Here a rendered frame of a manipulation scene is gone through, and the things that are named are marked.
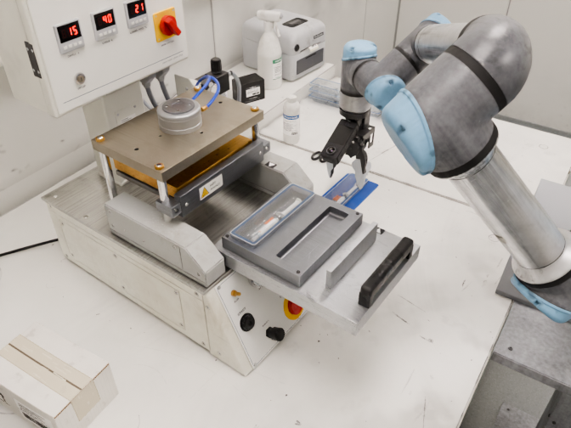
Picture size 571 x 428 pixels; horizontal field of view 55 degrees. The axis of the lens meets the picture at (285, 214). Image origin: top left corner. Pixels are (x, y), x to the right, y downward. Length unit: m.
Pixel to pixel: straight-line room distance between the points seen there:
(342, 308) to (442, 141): 0.29
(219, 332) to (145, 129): 0.39
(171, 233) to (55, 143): 0.71
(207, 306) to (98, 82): 0.45
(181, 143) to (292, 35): 0.97
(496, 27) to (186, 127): 0.53
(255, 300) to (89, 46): 0.53
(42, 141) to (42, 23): 0.64
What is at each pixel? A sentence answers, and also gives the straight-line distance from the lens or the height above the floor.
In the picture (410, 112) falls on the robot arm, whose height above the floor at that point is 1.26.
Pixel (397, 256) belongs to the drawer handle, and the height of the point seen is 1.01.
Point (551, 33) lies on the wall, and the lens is 3.24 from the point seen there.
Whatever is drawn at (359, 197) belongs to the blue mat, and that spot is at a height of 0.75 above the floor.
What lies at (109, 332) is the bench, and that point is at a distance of 1.17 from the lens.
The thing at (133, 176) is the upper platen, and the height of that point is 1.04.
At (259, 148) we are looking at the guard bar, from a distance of 1.08.
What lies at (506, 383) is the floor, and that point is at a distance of 2.09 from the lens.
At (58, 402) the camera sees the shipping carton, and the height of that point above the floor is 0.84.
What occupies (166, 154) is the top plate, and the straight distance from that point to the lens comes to 0.96.
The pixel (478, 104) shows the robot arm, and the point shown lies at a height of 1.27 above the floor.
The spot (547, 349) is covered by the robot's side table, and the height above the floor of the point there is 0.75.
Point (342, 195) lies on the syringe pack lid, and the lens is 1.42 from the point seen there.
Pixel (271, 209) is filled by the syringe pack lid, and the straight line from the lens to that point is 0.99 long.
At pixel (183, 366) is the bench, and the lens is 1.08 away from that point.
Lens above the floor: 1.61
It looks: 38 degrees down
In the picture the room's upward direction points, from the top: straight up
